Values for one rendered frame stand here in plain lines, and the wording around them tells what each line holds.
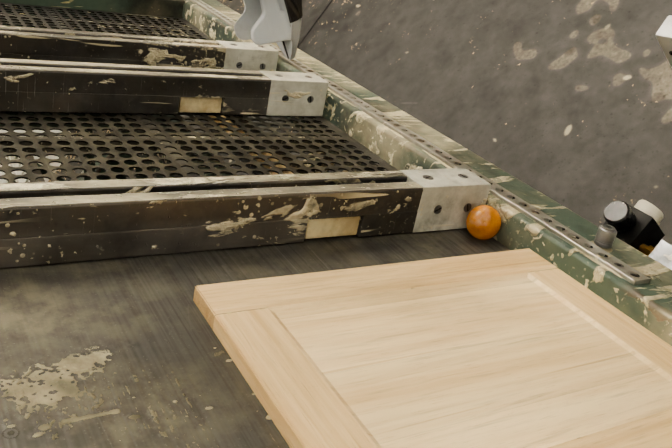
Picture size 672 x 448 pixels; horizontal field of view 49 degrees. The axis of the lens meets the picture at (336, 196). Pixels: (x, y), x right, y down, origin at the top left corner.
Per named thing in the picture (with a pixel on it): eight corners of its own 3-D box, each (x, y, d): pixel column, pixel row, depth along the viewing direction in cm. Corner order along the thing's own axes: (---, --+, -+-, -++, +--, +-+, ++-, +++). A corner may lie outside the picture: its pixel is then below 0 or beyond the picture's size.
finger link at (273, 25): (256, 75, 83) (230, -4, 78) (299, 53, 85) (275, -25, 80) (271, 81, 80) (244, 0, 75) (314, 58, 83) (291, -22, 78)
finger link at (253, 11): (243, 70, 85) (216, -7, 80) (284, 48, 87) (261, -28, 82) (256, 75, 83) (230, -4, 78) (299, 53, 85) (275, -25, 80)
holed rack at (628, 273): (649, 282, 92) (651, 278, 92) (634, 285, 91) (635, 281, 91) (190, -5, 218) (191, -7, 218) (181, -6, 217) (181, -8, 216)
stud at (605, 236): (614, 250, 100) (622, 230, 99) (602, 251, 99) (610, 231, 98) (600, 241, 102) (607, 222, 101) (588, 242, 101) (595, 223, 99)
